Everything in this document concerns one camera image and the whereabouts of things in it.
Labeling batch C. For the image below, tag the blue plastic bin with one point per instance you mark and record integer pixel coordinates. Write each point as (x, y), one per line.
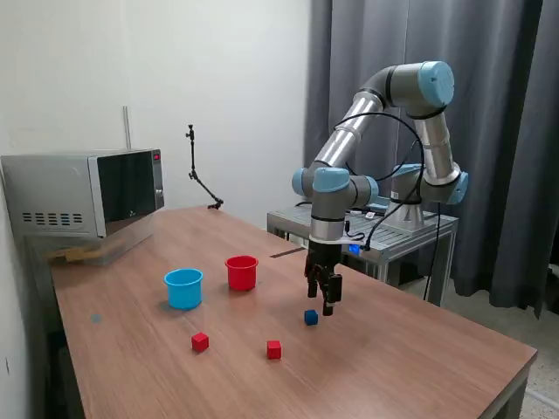
(183, 292)

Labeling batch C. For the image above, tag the blue teach pendant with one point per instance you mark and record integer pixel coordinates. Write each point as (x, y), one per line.
(381, 203)

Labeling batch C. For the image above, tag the dark grey curtain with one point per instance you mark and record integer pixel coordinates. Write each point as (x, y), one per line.
(502, 109)

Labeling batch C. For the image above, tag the black tape strip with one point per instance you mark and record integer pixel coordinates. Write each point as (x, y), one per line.
(286, 253)

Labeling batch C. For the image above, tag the aluminium profile robot stand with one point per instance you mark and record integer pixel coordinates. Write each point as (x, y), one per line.
(393, 238)

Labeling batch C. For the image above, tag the red plastic bin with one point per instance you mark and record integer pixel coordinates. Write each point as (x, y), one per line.
(241, 275)

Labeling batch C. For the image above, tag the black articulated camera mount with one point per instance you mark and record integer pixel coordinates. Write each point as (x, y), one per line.
(192, 157)

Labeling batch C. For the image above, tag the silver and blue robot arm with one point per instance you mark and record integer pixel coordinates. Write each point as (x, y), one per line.
(349, 135)

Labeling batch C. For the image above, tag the silver microwave oven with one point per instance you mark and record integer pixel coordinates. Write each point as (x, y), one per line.
(57, 192)

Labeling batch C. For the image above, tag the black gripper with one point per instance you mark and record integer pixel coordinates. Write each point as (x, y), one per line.
(325, 255)

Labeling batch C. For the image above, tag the blue cube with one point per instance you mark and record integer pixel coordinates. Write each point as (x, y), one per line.
(310, 318)

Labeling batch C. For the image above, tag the white wall pipe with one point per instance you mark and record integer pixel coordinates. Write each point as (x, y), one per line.
(126, 131)

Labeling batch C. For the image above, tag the blue tape piece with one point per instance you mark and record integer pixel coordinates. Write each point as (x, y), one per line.
(95, 318)

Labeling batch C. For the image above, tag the red cube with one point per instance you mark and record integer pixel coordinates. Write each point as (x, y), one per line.
(274, 350)
(200, 342)

